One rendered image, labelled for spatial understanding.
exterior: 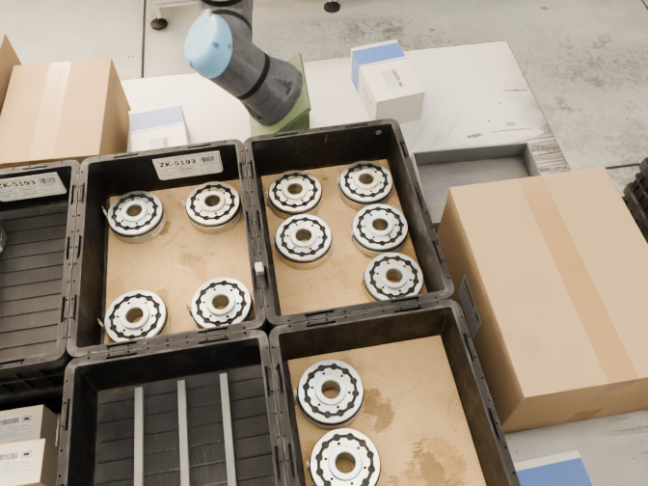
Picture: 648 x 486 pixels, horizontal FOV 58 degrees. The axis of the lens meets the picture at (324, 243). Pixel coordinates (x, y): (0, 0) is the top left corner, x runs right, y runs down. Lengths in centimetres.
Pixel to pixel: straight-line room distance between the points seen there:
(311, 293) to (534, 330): 37
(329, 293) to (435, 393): 25
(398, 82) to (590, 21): 187
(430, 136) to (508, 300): 59
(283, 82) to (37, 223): 57
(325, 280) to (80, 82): 73
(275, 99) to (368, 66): 30
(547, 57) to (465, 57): 127
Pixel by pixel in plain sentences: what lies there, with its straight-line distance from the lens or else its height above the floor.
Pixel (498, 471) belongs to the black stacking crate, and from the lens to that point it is 89.
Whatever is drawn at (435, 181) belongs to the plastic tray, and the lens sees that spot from 137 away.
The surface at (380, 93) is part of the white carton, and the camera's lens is 143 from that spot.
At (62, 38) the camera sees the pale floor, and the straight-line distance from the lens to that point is 315.
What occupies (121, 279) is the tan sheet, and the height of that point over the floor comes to 83.
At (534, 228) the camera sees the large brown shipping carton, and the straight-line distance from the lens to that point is 109.
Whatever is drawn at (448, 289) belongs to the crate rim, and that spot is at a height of 93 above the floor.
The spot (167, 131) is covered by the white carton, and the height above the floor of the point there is 79.
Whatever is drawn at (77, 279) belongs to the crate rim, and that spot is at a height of 93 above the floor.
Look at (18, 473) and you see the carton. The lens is 99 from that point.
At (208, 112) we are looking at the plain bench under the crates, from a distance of 154.
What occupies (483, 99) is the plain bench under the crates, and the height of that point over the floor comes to 70.
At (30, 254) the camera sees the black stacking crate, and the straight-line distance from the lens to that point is 122.
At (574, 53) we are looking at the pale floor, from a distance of 300.
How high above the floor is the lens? 174
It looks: 56 degrees down
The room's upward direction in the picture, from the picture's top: 1 degrees counter-clockwise
